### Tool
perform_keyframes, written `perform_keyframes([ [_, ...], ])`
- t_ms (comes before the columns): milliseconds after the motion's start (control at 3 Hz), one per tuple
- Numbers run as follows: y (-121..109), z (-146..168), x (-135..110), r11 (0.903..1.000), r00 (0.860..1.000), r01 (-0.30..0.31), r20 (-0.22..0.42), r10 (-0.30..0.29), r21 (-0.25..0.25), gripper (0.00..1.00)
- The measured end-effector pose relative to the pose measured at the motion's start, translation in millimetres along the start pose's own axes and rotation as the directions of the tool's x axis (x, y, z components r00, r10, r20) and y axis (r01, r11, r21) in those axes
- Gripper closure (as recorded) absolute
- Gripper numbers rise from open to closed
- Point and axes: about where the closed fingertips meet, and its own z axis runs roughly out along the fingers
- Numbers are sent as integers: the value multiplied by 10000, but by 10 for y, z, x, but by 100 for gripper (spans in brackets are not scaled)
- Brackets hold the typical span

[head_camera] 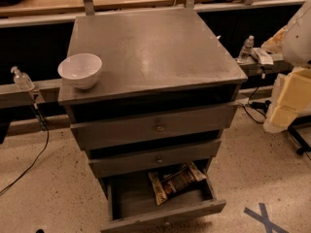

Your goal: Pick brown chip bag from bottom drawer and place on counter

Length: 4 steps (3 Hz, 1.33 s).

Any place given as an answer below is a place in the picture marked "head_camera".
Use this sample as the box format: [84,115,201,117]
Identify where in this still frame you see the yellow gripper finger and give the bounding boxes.
[263,67,311,133]

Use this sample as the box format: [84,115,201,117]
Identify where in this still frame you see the brown chip bag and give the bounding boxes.
[148,161,207,206]

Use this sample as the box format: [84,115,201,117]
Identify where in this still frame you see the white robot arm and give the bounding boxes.
[261,0,311,133]

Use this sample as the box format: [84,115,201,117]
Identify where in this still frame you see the grey wooden drawer cabinet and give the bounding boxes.
[57,8,249,233]

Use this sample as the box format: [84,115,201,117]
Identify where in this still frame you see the top grey drawer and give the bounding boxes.
[71,102,237,150]

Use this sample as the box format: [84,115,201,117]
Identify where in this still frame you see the bottom grey open drawer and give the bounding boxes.
[101,171,226,233]

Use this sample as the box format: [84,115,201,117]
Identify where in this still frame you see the middle grey drawer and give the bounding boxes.
[88,139,221,179]

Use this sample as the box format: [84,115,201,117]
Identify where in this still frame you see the white folded paper packet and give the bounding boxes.
[251,48,274,65]

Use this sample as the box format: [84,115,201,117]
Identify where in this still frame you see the black stand leg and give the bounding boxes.
[288,116,311,155]

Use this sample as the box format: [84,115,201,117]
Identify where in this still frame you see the clear plastic water bottle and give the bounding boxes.
[237,35,255,63]

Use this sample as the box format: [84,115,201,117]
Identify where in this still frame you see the blue tape cross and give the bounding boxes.
[244,203,290,233]

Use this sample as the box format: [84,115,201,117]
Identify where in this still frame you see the white ceramic bowl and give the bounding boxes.
[57,53,103,89]

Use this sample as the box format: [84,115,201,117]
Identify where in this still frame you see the clear hand sanitizer bottle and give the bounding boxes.
[11,66,35,91]

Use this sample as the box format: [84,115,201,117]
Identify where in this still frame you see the black power adapter with cable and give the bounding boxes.
[240,87,271,125]

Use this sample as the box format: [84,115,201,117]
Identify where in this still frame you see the grey metal rail right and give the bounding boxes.
[240,53,293,77]

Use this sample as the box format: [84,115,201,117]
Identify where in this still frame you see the grey metal rail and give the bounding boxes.
[0,79,61,109]
[240,53,293,77]

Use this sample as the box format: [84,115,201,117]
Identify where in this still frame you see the black floor cable left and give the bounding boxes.
[0,104,51,196]

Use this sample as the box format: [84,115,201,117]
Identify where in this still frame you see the grey metal rail left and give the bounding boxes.
[0,79,61,109]

